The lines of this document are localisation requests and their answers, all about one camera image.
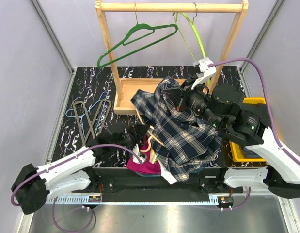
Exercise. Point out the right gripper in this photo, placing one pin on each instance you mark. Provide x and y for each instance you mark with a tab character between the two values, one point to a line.
176	95

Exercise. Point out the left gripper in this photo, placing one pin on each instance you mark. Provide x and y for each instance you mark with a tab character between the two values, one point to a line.
138	131

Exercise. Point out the wooden hanger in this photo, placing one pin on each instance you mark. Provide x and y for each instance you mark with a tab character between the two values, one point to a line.
150	137

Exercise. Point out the magenta pleated skirt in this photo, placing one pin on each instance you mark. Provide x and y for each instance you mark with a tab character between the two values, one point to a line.
146	167

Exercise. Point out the grey plastic hanger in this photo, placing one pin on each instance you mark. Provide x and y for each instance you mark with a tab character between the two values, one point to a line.
100	115
80	122

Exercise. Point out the navy plaid skirt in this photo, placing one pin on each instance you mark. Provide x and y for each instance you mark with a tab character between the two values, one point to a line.
189	142

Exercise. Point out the light blue plastic hanger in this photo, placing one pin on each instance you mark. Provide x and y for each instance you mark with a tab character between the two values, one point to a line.
70	112

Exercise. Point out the pastel floral skirt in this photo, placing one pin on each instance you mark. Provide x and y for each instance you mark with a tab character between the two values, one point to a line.
153	156

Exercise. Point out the white skirt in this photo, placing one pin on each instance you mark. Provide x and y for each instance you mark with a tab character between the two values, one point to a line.
166	174

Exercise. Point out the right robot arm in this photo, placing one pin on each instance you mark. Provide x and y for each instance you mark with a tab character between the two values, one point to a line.
223	110

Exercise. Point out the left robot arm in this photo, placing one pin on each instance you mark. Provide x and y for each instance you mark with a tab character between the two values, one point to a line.
34	186

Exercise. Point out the dark green plastic hanger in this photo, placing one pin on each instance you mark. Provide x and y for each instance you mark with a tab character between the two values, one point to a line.
125	42

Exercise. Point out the lime green plastic hanger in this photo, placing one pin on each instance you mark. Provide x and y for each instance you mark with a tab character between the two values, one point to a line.
191	23

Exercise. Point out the teal transparent plastic basin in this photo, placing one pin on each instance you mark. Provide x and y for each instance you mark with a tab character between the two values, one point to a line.
159	175

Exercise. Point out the wooden clothes rack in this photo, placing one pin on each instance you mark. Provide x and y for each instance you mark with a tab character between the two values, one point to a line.
126	87

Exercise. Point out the yellow plastic tray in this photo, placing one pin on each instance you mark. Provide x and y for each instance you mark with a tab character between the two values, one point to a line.
241	154

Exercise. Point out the black knitted cloth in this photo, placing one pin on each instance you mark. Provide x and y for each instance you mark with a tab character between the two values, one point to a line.
260	111

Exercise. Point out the dark blue folded cloth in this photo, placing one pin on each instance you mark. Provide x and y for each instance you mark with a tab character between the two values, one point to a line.
249	153

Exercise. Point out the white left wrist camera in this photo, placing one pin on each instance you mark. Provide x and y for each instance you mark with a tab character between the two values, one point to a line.
140	155

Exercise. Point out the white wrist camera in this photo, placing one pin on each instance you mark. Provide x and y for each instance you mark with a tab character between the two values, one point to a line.
140	155
204	71

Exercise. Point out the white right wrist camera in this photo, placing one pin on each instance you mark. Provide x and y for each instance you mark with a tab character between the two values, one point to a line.
204	71

